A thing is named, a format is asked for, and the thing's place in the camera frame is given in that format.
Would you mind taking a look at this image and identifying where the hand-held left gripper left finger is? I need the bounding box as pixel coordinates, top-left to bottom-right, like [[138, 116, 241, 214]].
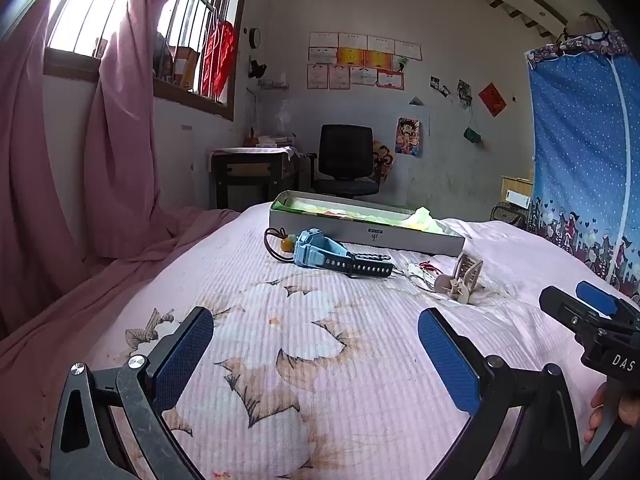
[[50, 306, 216, 480]]

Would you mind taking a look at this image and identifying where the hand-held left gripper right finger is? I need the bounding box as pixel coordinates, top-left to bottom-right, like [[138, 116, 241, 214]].
[[417, 307, 583, 480]]

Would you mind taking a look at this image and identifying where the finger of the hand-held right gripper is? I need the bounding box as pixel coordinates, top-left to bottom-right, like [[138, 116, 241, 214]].
[[539, 285, 609, 337], [575, 281, 640, 331]]

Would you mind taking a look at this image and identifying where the beige hair claw clip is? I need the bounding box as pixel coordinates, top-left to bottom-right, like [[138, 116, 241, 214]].
[[433, 251, 485, 305]]

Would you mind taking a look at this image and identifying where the red string with metal rings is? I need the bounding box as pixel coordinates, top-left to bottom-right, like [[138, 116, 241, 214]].
[[397, 259, 443, 292]]

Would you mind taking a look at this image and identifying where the cord bracelet with amber bead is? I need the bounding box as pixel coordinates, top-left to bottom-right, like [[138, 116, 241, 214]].
[[264, 227, 301, 264]]

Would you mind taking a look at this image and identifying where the blue watch with black strap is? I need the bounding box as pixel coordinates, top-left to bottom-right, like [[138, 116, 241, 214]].
[[292, 228, 394, 279]]

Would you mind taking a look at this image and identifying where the grey cardboard box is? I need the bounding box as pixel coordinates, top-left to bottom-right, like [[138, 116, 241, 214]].
[[269, 190, 466, 257]]

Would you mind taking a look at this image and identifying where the person's right hand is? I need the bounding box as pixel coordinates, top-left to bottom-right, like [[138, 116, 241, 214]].
[[584, 382, 640, 445]]

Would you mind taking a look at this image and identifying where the brown cardboard carton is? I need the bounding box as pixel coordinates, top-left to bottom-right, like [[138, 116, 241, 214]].
[[501, 175, 535, 211]]

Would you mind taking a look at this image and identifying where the pink bed sheet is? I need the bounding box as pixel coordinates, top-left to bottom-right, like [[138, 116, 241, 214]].
[[0, 207, 241, 466]]

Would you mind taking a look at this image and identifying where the blue dotted fabric wardrobe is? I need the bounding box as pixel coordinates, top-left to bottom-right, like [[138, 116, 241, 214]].
[[523, 29, 640, 307]]

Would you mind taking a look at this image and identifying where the dark wooden desk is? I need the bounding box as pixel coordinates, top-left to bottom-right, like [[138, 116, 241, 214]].
[[209, 146, 307, 211]]

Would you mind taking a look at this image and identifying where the printed figure paper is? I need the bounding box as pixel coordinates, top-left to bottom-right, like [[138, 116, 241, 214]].
[[372, 140, 397, 184]]

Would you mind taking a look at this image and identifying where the red square paper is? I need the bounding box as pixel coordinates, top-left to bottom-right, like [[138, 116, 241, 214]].
[[478, 82, 508, 119]]

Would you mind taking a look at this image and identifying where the black office chair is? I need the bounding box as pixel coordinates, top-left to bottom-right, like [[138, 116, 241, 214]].
[[306, 124, 382, 200]]

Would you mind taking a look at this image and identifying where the pink curtain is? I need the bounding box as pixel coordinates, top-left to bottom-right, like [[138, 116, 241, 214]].
[[0, 0, 248, 341]]

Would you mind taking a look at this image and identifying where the stack of books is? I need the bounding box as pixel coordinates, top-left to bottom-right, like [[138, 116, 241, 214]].
[[244, 132, 297, 150]]

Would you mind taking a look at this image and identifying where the cardboard box on windowsill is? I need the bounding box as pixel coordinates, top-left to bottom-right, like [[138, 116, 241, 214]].
[[171, 46, 201, 89]]

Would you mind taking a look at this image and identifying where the red hanging garment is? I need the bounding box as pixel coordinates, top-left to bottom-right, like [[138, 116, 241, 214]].
[[202, 20, 239, 104]]

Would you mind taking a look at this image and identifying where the barred window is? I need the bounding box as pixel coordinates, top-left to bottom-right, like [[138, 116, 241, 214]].
[[44, 0, 249, 122]]

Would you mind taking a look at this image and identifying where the cartoon wall poster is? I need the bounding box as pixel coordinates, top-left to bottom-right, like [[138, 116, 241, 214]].
[[394, 117, 424, 157]]

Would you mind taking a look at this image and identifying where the group of wall certificates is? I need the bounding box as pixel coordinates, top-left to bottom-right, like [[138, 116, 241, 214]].
[[306, 31, 423, 92]]

